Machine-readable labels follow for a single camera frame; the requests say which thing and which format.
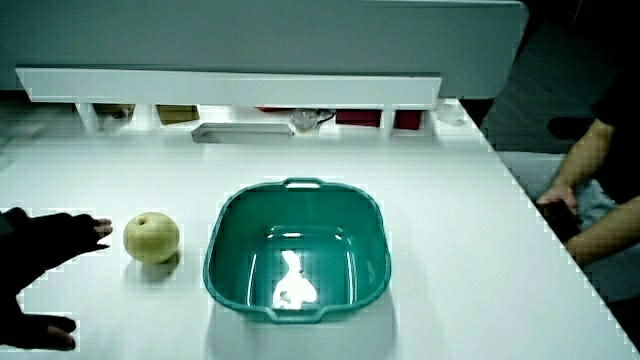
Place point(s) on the person's left hand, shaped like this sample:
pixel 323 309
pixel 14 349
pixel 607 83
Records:
pixel 35 245

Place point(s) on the yellow-green apple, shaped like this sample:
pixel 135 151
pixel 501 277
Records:
pixel 150 236

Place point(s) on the white desk shelf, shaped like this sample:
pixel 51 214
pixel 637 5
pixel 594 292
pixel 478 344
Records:
pixel 230 87

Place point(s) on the grey desk partition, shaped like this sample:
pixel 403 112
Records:
pixel 250 35

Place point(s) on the white desk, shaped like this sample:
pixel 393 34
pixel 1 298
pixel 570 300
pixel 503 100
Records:
pixel 450 240

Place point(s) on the brown object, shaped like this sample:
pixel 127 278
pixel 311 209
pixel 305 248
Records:
pixel 114 111

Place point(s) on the yellow box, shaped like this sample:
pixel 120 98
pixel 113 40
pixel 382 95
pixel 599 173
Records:
pixel 177 114

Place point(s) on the green plastic basin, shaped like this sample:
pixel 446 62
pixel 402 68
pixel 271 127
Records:
pixel 240 260

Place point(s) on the white rectangular tray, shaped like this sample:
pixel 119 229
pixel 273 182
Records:
pixel 240 133

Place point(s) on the clear plastic object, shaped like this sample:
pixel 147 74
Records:
pixel 304 120

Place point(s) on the dark red box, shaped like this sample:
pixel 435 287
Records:
pixel 357 118
pixel 408 120

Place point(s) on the black phone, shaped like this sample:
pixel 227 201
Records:
pixel 560 220

